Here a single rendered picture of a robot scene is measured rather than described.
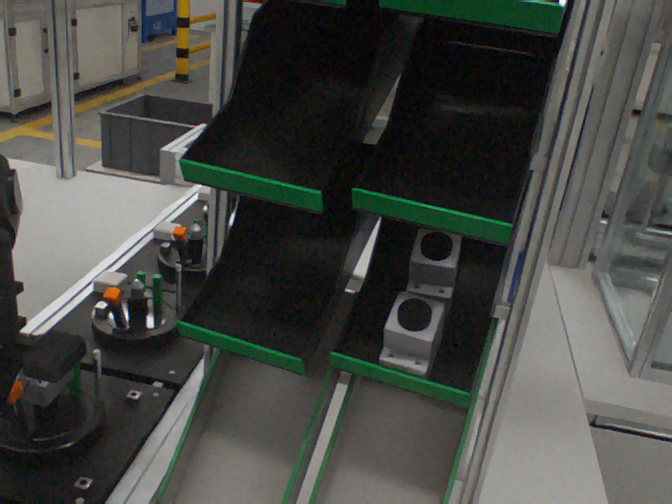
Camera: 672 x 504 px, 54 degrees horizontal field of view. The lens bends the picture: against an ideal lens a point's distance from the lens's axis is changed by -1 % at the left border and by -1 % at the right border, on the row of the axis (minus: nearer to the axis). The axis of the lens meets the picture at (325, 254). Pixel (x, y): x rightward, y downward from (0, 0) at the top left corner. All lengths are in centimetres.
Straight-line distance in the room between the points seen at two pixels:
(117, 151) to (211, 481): 223
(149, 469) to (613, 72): 133
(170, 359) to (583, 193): 113
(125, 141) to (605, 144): 185
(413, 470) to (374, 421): 7
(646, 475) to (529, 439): 34
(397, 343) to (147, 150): 229
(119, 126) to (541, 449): 216
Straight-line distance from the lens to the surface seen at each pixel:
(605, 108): 172
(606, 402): 132
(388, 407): 75
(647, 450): 140
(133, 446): 88
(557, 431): 121
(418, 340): 58
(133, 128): 282
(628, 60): 171
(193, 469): 77
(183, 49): 771
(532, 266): 69
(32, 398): 86
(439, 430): 75
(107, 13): 713
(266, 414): 76
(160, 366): 101
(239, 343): 63
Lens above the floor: 155
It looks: 25 degrees down
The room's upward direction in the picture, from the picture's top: 7 degrees clockwise
